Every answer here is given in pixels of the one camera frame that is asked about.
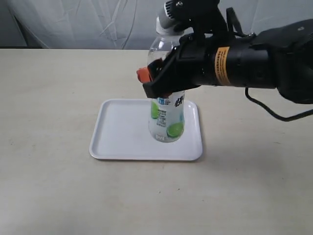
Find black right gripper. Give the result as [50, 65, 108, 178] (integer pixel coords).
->
[136, 34, 217, 98]

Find clear lime drink bottle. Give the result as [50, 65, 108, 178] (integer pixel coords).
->
[147, 13, 185, 142]

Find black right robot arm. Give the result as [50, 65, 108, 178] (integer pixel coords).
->
[136, 20, 313, 104]

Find white plastic tray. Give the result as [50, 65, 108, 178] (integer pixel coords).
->
[89, 99, 203, 161]

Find white backdrop cloth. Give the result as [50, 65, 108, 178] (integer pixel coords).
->
[0, 0, 313, 49]

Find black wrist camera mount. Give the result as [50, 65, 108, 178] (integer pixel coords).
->
[163, 0, 239, 41]

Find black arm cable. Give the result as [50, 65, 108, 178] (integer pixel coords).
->
[244, 87, 313, 122]

